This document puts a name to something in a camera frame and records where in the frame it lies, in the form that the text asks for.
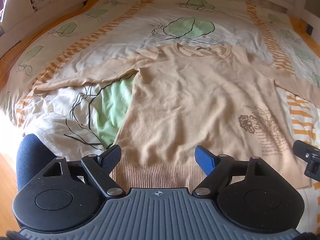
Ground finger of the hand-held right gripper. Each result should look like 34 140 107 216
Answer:
292 140 320 180

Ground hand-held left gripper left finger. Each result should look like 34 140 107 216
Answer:
41 144 126 197

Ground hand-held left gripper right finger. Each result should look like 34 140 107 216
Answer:
192 145 276 197

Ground beige knit sweater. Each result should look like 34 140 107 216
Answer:
32 42 320 193

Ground person's blue trouser leg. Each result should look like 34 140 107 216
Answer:
16 133 58 193

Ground white leaf-print duvet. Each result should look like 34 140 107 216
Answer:
0 0 320 195

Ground orange bed sheet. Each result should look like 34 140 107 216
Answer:
0 0 105 80

